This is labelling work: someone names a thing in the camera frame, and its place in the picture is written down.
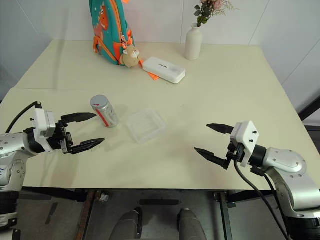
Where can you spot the pink flower bouquet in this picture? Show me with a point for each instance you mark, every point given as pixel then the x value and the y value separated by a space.
pixel 211 10

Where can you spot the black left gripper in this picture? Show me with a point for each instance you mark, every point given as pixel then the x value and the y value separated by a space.
pixel 58 140

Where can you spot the dark rounded left foot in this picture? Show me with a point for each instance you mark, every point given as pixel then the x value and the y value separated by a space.
pixel 127 225

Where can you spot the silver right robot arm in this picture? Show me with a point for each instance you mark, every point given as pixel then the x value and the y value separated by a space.
pixel 287 160

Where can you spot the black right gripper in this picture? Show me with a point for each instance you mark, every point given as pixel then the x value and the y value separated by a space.
pixel 233 153

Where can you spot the white ceramic vase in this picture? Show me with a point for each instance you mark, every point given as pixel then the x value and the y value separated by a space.
pixel 193 41

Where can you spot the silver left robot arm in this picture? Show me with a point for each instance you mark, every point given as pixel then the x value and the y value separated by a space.
pixel 17 147

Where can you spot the clear plastic container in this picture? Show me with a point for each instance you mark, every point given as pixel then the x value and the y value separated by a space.
pixel 146 124

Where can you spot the dark rounded right foot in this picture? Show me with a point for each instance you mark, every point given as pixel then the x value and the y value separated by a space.
pixel 191 223

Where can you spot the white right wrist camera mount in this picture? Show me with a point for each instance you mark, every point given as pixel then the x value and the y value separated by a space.
pixel 246 140

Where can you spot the orange paper strip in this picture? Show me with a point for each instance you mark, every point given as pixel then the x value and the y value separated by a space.
pixel 153 75

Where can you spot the white rectangular box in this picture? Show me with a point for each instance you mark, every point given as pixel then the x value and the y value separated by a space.
pixel 163 69

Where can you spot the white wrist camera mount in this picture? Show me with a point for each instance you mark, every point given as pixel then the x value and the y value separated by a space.
pixel 246 140
pixel 42 122

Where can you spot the silver red soda can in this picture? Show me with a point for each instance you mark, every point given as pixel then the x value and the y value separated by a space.
pixel 104 112

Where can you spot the teal dinosaur backpack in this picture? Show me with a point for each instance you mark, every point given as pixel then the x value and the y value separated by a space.
pixel 111 27

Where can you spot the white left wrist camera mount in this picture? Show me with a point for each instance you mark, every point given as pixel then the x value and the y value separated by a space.
pixel 42 122

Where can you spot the dark rounded foot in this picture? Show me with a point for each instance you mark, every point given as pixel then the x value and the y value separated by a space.
pixel 127 225
pixel 191 223

